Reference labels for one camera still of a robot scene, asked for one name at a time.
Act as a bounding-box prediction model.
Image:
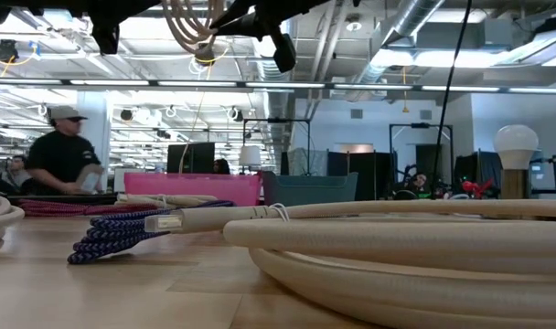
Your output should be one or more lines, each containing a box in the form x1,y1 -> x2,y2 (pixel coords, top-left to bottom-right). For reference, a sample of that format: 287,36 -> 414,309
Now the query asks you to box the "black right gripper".
212,0 -> 334,74

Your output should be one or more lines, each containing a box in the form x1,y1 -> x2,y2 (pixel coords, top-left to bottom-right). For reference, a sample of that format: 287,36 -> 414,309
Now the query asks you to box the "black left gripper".
89,0 -> 163,56

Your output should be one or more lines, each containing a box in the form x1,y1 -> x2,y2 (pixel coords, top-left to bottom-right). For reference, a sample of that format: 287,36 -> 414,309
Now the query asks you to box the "maroon braided cable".
16,198 -> 160,218

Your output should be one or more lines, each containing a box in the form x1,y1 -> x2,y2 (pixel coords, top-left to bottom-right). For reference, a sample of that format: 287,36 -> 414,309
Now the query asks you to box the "purple braided cable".
67,199 -> 236,265

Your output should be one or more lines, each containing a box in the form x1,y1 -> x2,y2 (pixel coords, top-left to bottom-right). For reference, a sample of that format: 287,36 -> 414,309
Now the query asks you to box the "ceiling light strip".
0,77 -> 556,95

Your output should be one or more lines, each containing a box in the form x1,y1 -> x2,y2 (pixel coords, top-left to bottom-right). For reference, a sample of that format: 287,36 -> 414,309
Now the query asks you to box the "white shade table lamp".
239,144 -> 262,168

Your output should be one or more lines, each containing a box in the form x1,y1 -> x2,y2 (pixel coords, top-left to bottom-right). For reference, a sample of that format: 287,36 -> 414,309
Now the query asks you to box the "black background monitor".
166,142 -> 216,175

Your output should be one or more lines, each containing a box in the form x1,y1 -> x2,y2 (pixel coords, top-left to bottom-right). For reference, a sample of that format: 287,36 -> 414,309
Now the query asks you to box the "red plastic tray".
123,171 -> 262,207

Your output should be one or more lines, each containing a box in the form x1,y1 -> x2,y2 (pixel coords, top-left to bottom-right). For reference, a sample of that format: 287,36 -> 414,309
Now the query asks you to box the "teal plastic bin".
259,171 -> 359,207

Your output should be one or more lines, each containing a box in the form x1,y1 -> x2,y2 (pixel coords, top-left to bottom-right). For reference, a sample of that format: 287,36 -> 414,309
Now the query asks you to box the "white bulb lamp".
492,123 -> 540,201

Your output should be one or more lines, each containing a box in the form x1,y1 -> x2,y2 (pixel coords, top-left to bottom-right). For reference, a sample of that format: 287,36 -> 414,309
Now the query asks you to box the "silver ceiling duct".
346,0 -> 446,100

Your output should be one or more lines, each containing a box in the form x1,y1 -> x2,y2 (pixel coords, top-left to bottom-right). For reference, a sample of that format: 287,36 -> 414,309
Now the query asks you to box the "black metal frame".
5,193 -> 120,206

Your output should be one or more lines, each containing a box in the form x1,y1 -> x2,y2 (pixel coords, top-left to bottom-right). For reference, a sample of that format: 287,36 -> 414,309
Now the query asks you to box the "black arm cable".
431,0 -> 474,186

